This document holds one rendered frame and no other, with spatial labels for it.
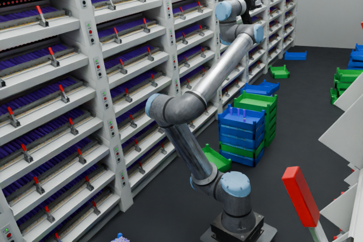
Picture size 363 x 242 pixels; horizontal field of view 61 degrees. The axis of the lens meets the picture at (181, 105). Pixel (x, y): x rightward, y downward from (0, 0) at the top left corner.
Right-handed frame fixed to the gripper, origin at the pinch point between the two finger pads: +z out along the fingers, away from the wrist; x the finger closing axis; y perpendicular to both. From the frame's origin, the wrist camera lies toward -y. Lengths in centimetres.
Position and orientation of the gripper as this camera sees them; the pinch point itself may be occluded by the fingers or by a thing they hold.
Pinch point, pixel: (259, 5)
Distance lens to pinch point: 191.8
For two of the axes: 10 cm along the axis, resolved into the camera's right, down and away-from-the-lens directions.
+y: -1.3, -9.2, -3.7
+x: -7.2, -1.7, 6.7
